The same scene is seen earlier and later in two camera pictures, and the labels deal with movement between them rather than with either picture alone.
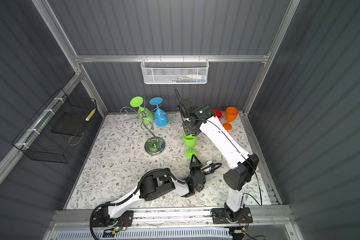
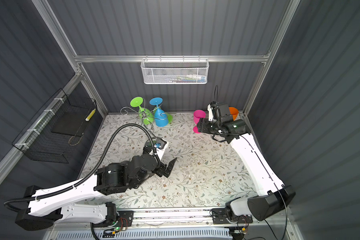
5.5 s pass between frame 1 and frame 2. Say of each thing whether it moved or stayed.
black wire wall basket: stayed
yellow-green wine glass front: moved
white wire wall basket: stayed
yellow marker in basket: stayed
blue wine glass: stayed
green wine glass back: stayed
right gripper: moved
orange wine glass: stayed
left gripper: moved
